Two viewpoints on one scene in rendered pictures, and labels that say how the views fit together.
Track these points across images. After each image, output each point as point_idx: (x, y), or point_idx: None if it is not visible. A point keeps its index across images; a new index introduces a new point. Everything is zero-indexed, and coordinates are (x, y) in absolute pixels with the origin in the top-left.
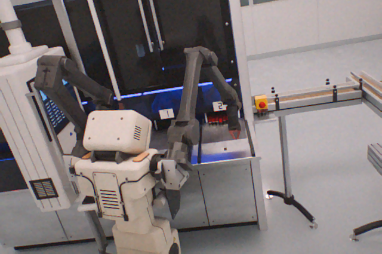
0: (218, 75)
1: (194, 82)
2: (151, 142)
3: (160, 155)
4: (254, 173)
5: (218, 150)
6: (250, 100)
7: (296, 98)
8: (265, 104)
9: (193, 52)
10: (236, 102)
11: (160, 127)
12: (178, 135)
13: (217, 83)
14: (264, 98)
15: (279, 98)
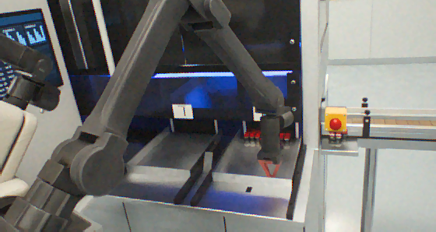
0: (237, 54)
1: (145, 51)
2: (152, 149)
3: (4, 205)
4: (308, 230)
5: (235, 190)
6: (317, 112)
7: (403, 123)
8: (341, 124)
9: None
10: (278, 112)
11: (178, 129)
12: (57, 165)
13: (236, 69)
14: (341, 113)
15: (372, 118)
